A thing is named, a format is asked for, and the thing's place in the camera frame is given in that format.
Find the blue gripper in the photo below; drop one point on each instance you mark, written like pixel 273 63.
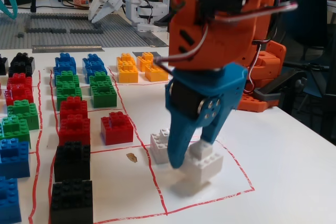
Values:
pixel 210 90

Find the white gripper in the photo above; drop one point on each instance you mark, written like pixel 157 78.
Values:
pixel 103 1

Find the white lego block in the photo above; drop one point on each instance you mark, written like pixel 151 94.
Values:
pixel 207 166
pixel 158 148

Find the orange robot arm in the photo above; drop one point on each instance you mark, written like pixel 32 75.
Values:
pixel 210 24

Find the blue lego block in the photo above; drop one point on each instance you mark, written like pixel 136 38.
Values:
pixel 92 57
pixel 9 203
pixel 67 56
pixel 92 69
pixel 64 68
pixel 13 161

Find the black lego block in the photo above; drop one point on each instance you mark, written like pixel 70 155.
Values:
pixel 22 56
pixel 21 69
pixel 71 203
pixel 72 161
pixel 3 66

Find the yellow lego block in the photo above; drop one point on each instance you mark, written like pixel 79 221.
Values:
pixel 155 74
pixel 144 60
pixel 127 73
pixel 126 58

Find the green lego block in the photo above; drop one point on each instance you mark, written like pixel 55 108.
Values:
pixel 14 132
pixel 68 98
pixel 67 77
pixel 99 76
pixel 103 96
pixel 25 113

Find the grey tape square marker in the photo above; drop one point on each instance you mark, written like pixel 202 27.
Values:
pixel 159 54

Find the red lego block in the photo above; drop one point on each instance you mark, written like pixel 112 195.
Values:
pixel 116 129
pixel 74 132
pixel 18 79
pixel 18 95
pixel 73 107

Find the grey lego baseplate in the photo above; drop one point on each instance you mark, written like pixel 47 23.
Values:
pixel 118 35

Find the small grey lego brick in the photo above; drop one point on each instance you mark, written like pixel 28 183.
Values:
pixel 21 35

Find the brown paper scrap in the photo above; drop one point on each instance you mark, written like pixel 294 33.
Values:
pixel 132 157

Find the grey black table clamp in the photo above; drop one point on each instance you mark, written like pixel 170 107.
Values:
pixel 265 94

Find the dark blue chair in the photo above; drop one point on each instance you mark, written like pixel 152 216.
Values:
pixel 312 24

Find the long grey lego wall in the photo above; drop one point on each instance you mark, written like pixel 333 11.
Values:
pixel 84 31
pixel 57 16

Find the cornered grey lego wall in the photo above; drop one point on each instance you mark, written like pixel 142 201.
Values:
pixel 39 30

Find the short grey lego wall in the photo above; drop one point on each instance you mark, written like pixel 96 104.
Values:
pixel 59 30

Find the grey duct tape strip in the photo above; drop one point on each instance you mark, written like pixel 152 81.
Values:
pixel 152 39
pixel 65 48

